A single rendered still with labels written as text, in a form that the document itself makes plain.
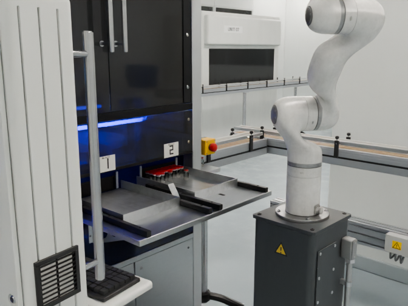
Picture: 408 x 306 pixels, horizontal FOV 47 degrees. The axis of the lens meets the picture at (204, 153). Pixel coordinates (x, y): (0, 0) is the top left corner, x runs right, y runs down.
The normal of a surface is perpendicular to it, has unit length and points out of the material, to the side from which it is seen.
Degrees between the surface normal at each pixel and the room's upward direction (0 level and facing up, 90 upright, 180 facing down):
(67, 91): 90
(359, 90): 90
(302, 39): 90
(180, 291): 90
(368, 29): 131
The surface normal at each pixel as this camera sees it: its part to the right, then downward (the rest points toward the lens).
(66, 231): 0.82, 0.12
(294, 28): -0.67, 0.16
